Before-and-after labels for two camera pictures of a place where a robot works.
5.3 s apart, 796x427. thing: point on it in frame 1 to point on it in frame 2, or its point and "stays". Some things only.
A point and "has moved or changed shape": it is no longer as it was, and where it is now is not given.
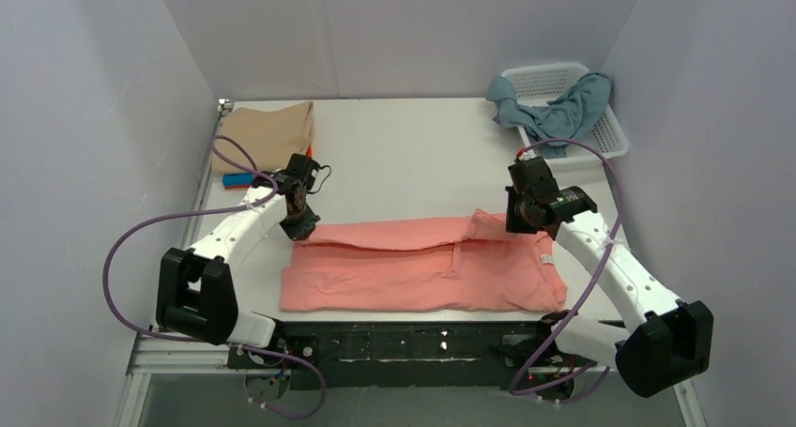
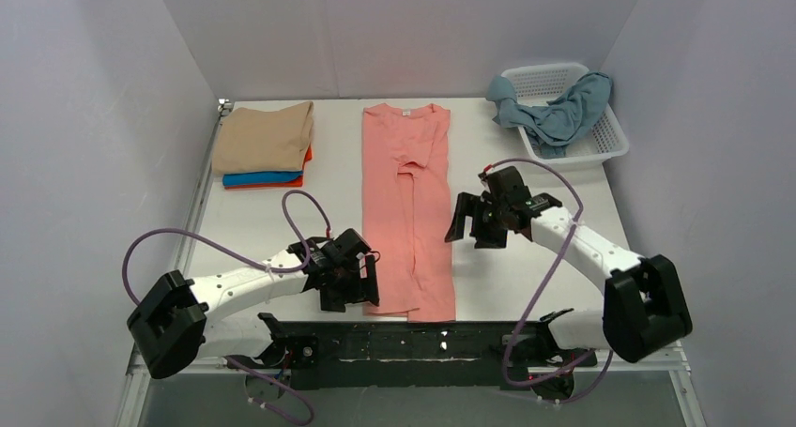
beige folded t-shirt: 269,137 stays
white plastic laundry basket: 541,83 stays
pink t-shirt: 470,261 has moved or changed shape
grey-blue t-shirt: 558,122 stays
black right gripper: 514,215 to 479,216
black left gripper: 298,224 to 356,282
